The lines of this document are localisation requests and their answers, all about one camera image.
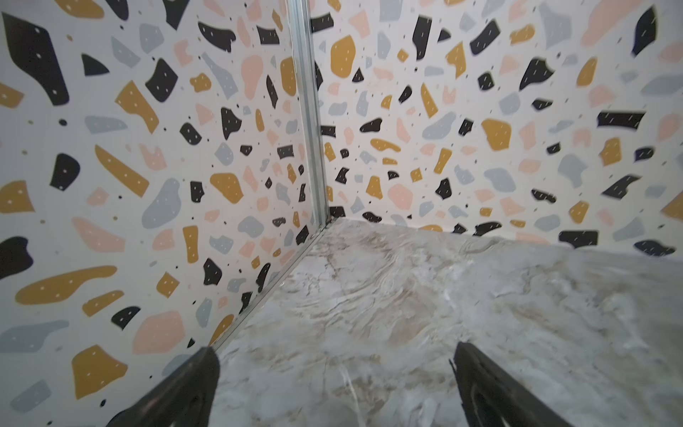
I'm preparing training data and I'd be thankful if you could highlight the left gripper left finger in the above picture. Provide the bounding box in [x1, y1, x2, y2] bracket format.
[108, 347, 221, 427]

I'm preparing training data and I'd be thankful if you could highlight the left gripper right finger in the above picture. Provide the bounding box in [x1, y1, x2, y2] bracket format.
[449, 342, 569, 427]

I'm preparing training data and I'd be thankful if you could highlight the left aluminium corner post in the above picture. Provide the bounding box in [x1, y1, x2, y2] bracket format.
[286, 0, 330, 229]

